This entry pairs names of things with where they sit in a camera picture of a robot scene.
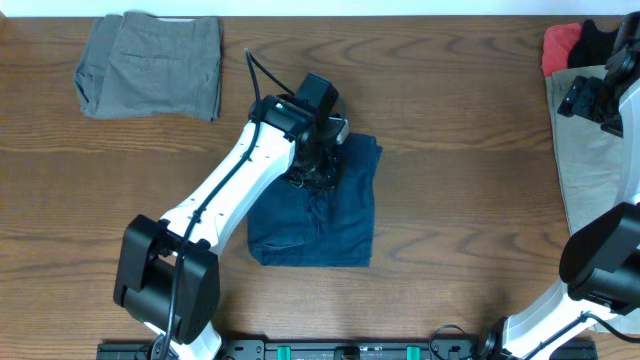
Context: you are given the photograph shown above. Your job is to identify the black garment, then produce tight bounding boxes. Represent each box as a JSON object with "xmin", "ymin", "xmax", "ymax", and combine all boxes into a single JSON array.
[{"xmin": 568, "ymin": 19, "xmax": 618, "ymax": 68}]

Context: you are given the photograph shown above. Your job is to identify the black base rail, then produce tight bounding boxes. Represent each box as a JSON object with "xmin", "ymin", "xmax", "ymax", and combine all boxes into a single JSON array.
[{"xmin": 96, "ymin": 340, "xmax": 599, "ymax": 360}]

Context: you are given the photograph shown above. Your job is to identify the navy blue shorts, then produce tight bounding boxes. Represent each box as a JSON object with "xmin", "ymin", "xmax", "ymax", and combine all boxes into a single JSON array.
[{"xmin": 247, "ymin": 134, "xmax": 383, "ymax": 267}]

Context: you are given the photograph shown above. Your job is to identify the red garment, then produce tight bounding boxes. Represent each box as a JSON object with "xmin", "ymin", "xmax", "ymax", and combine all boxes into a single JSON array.
[{"xmin": 541, "ymin": 23, "xmax": 582, "ymax": 77}]

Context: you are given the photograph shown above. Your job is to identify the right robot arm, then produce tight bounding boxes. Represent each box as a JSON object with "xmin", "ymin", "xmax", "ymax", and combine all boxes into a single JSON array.
[{"xmin": 472, "ymin": 12, "xmax": 639, "ymax": 359}]

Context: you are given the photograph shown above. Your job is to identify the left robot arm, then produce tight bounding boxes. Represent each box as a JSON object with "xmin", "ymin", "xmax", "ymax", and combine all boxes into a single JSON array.
[{"xmin": 113, "ymin": 73, "xmax": 349, "ymax": 359}]

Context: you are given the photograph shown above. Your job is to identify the beige khaki shorts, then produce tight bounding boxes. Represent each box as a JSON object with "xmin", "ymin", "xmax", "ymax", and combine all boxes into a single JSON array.
[{"xmin": 545, "ymin": 65, "xmax": 629, "ymax": 235}]

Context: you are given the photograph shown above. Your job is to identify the folded grey shorts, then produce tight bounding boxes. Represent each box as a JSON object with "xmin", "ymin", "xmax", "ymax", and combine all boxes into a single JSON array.
[{"xmin": 73, "ymin": 11, "xmax": 223, "ymax": 122}]

